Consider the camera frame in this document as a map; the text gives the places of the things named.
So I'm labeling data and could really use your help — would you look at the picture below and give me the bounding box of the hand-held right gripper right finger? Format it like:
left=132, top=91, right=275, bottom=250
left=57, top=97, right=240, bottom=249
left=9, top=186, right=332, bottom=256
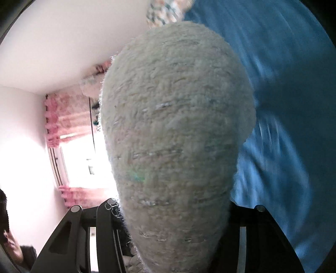
left=210, top=202, right=305, bottom=273

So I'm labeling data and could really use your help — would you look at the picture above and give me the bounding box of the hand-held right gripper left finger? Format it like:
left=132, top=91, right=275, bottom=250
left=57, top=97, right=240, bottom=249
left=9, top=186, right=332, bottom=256
left=30, top=198, right=132, bottom=273

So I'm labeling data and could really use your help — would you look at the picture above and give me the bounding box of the white tweed jacket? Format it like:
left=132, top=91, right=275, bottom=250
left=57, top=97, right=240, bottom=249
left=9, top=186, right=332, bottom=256
left=96, top=20, right=257, bottom=273

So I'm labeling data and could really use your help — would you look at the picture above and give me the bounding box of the black clothes rack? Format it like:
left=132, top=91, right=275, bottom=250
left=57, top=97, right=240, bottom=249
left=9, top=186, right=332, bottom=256
left=89, top=98, right=97, bottom=153

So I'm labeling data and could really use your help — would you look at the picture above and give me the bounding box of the bright window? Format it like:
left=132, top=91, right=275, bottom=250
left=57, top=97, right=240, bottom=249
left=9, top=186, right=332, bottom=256
left=59, top=135, right=115, bottom=190

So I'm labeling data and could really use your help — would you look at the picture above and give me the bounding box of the pink curtain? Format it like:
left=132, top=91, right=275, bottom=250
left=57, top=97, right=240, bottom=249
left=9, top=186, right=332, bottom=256
left=43, top=92, right=117, bottom=208

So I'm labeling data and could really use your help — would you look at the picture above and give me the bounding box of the blue striped bed cover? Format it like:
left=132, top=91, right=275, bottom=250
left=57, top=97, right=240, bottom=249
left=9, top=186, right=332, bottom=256
left=183, top=0, right=334, bottom=273

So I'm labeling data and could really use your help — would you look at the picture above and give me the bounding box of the plaid blanket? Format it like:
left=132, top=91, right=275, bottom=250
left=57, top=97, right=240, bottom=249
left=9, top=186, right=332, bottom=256
left=146, top=0, right=196, bottom=28

